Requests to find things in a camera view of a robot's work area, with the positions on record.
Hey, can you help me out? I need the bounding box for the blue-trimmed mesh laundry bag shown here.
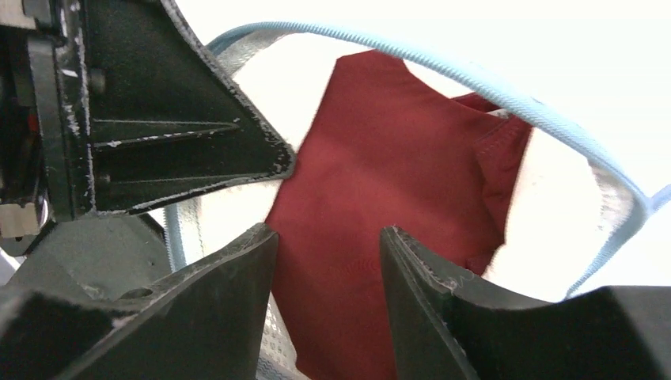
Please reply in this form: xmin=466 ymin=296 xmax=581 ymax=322
xmin=162 ymin=21 xmax=671 ymax=380

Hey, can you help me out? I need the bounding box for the dark red bra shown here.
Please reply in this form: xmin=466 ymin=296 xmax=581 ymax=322
xmin=267 ymin=51 xmax=532 ymax=379

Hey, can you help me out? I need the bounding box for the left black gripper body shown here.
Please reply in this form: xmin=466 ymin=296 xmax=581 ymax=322
xmin=1 ymin=1 xmax=95 ymax=257

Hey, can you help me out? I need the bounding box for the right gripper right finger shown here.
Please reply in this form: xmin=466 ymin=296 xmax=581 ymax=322
xmin=380 ymin=226 xmax=670 ymax=380

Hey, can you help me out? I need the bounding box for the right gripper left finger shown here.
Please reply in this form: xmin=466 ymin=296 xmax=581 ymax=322
xmin=1 ymin=223 xmax=279 ymax=379

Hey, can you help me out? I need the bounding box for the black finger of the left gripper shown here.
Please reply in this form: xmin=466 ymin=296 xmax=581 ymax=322
xmin=84 ymin=1 xmax=296 ymax=214

